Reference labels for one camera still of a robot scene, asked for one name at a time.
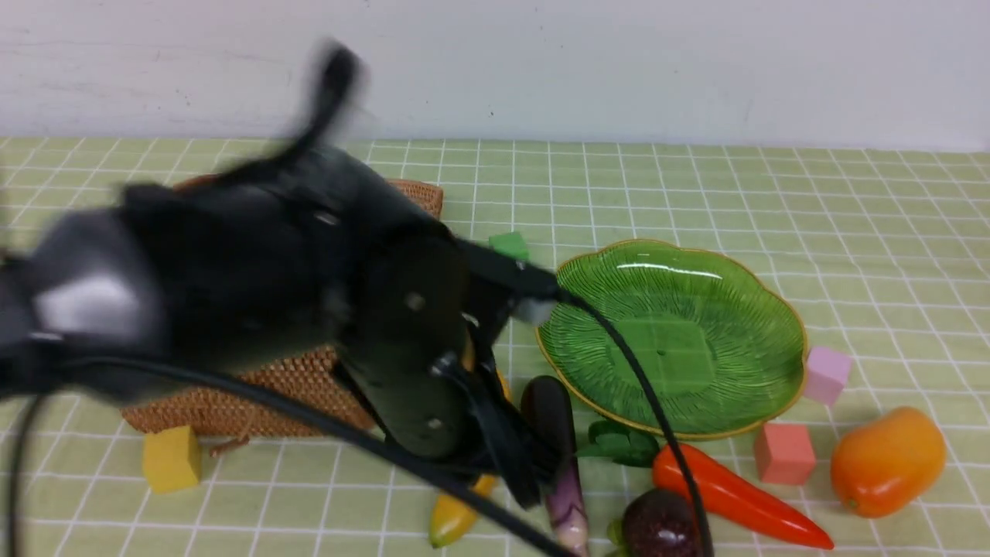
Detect orange toy carrot green leaves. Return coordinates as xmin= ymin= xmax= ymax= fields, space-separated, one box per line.
xmin=575 ymin=420 xmax=835 ymax=551

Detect woven wicker basket green lining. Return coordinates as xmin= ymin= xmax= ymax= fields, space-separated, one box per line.
xmin=120 ymin=174 xmax=446 ymax=439

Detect green checked tablecloth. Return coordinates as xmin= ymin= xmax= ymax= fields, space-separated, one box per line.
xmin=21 ymin=140 xmax=989 ymax=556

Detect purple toy eggplant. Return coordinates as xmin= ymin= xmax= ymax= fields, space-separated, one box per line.
xmin=521 ymin=376 xmax=589 ymax=556

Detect green leaf-shaped glass plate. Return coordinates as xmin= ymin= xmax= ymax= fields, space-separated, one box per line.
xmin=535 ymin=239 xmax=810 ymax=440

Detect pink foam cube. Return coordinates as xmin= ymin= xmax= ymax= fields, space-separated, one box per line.
xmin=803 ymin=346 xmax=852 ymax=408

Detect orange toy mango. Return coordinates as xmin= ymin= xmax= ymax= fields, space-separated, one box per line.
xmin=830 ymin=406 xmax=947 ymax=519

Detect coral red foam cube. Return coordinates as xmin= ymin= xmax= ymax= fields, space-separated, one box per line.
xmin=753 ymin=421 xmax=817 ymax=486

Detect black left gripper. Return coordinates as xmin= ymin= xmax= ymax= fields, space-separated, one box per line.
xmin=335 ymin=226 xmax=558 ymax=510

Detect yellow foam cube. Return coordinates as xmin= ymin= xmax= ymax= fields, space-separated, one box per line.
xmin=142 ymin=425 xmax=202 ymax=494

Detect green foam cube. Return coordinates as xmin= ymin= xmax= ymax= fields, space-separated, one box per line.
xmin=488 ymin=231 xmax=530 ymax=261

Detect dark purple toy mangosteen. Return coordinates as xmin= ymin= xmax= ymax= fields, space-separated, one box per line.
xmin=607 ymin=489 xmax=703 ymax=556

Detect yellow toy banana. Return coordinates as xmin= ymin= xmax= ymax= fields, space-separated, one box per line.
xmin=428 ymin=367 xmax=510 ymax=549

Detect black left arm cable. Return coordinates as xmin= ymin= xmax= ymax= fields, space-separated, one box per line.
xmin=4 ymin=286 xmax=716 ymax=557

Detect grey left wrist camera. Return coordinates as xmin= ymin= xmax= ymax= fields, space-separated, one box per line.
xmin=510 ymin=296 xmax=558 ymax=327

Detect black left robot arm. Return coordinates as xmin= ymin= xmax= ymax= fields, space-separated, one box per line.
xmin=2 ymin=152 xmax=565 ymax=508

